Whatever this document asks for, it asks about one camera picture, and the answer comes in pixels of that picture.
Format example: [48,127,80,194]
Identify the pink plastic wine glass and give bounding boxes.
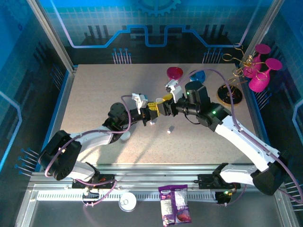
[243,44,272,79]
[248,58,284,93]
[166,67,184,82]

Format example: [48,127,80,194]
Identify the white round lid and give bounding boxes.
[118,192,137,213]

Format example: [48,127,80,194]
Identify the purple snack bag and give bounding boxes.
[158,184,193,227]

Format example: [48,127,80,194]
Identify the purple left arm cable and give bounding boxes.
[44,94,133,227]

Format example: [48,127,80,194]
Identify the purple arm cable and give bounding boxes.
[44,94,133,227]
[179,68,303,205]

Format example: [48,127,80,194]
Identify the gold wire glass rack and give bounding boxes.
[216,42,267,106]

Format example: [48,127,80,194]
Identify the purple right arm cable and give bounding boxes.
[179,68,303,205]

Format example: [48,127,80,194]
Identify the aluminium frame rail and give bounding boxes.
[28,164,280,190]

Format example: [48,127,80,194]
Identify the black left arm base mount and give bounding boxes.
[71,174,117,190]

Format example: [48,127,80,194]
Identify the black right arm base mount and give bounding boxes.
[197,173,241,190]

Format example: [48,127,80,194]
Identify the white slotted cable duct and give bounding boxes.
[36,191,220,201]

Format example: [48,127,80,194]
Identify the aluminium frame post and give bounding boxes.
[242,0,285,63]
[26,0,78,73]

